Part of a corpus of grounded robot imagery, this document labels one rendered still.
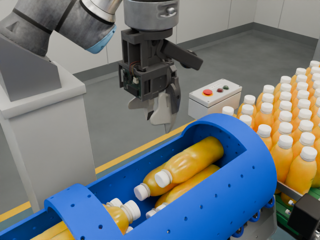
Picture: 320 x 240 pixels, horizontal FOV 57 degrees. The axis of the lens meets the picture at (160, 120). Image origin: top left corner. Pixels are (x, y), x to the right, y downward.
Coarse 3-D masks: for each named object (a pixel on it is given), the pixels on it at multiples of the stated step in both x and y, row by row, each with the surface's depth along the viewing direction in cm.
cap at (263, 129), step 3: (261, 126) 93; (264, 126) 93; (267, 126) 93; (258, 129) 93; (261, 129) 92; (264, 129) 92; (267, 129) 92; (270, 129) 92; (261, 132) 92; (264, 132) 91; (267, 132) 91; (264, 135) 92; (267, 135) 92
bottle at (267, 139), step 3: (258, 132) 94; (261, 135) 92; (261, 138) 93; (264, 138) 93; (267, 138) 93; (270, 138) 93; (264, 141) 92; (267, 141) 92; (270, 141) 93; (267, 144) 92; (270, 144) 93; (267, 147) 93; (270, 147) 94
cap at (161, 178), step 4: (160, 172) 72; (164, 172) 72; (156, 176) 72; (160, 176) 71; (164, 176) 71; (156, 180) 73; (160, 180) 72; (164, 180) 71; (168, 180) 71; (160, 184) 72; (164, 184) 71
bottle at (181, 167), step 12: (204, 144) 78; (216, 144) 79; (180, 156) 74; (192, 156) 75; (204, 156) 76; (216, 156) 79; (168, 168) 73; (180, 168) 72; (192, 168) 74; (204, 168) 77; (180, 180) 73
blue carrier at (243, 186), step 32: (192, 128) 84; (224, 128) 70; (160, 160) 83; (224, 160) 82; (256, 160) 67; (64, 192) 56; (96, 192) 72; (128, 192) 78; (192, 192) 57; (224, 192) 60; (256, 192) 66; (32, 224) 62; (96, 224) 48; (160, 224) 52; (192, 224) 55; (224, 224) 60
